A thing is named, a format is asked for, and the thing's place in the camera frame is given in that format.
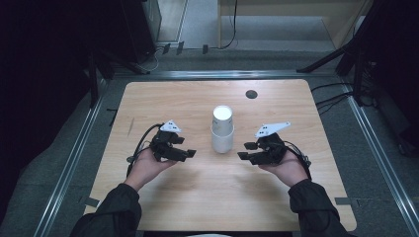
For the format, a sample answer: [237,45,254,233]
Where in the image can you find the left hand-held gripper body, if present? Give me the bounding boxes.
[149,119,183,163]

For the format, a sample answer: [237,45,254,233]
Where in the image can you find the stack of white paper cups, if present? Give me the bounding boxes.
[210,105,236,155]

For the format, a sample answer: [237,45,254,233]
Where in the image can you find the black hanging cable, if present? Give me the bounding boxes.
[219,0,239,50]

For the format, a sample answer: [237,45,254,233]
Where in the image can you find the right hand-held gripper cable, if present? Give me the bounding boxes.
[284,140,313,181]

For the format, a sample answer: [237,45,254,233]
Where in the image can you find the aluminium floor rail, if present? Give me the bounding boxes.
[340,82,419,237]
[33,78,111,237]
[112,69,338,80]

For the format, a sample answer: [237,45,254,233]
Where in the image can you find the light wooden furniture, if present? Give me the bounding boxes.
[216,0,375,50]

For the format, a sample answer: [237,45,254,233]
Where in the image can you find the black tripod stand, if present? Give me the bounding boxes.
[295,0,419,108]

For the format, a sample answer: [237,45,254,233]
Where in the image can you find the white floor cable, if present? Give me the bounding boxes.
[143,45,166,72]

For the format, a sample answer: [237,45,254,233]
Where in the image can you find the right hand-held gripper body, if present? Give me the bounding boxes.
[254,120,293,165]

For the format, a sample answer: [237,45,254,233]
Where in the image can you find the grey tape strip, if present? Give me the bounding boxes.
[84,196,101,208]
[334,197,354,207]

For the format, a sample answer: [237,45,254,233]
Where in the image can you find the person's left hand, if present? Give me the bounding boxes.
[124,147,179,193]

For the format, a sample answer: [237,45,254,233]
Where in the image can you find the person's right hand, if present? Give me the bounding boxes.
[258,149,309,189]

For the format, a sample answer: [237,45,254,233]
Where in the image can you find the black tape strip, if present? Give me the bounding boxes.
[106,107,120,127]

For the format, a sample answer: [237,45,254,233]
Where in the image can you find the black cabinet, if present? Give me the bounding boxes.
[120,0,163,64]

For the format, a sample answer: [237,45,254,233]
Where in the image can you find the black floor cables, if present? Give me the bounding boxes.
[310,81,354,117]

